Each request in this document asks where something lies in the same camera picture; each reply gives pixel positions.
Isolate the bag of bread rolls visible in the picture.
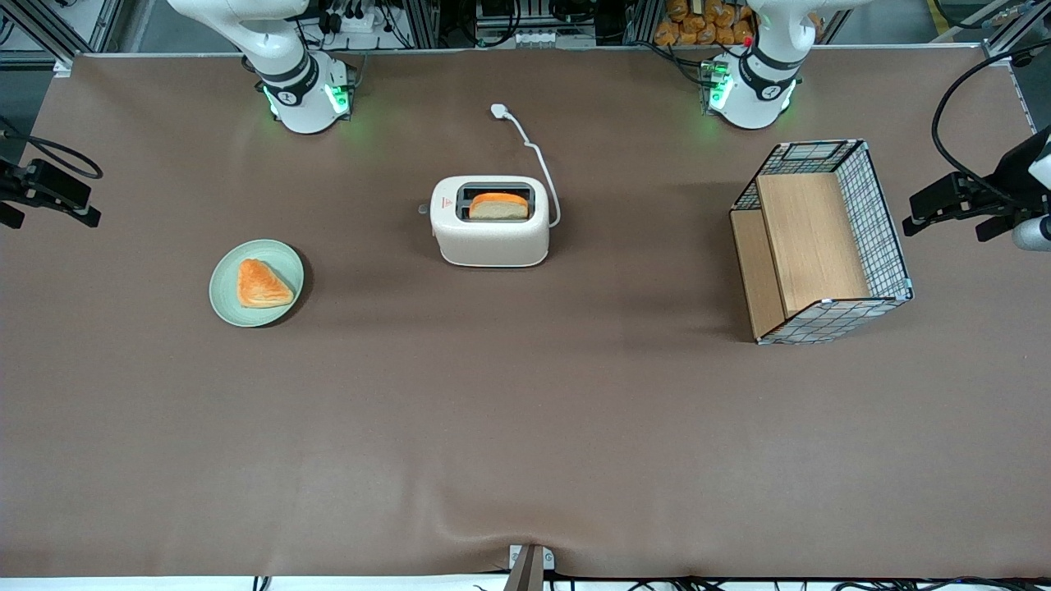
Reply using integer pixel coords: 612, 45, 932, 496
654, 0, 756, 48

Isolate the white toaster power cord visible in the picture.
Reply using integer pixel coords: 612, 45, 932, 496
490, 103, 562, 229

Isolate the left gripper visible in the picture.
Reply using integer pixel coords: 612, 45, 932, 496
902, 123, 1051, 240

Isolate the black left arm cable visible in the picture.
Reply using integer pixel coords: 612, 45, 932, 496
931, 48, 1051, 206

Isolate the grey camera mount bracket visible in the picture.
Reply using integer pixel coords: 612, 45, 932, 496
507, 543, 556, 591

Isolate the toast slice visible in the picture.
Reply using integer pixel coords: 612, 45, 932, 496
468, 192, 530, 221

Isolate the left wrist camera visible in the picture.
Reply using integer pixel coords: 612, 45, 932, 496
975, 214, 1051, 252

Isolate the triangular orange pastry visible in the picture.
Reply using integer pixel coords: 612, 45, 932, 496
236, 259, 296, 309

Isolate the white power strip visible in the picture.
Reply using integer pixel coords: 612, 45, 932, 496
323, 0, 380, 35

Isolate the pale green plate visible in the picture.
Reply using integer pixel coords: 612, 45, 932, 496
209, 239, 305, 328

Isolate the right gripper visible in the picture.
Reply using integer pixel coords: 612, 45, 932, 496
0, 156, 103, 229

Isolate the wire basket with wooden shelves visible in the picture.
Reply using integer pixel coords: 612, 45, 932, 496
729, 139, 915, 346

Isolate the white two-slot toaster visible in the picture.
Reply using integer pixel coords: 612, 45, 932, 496
429, 175, 551, 268

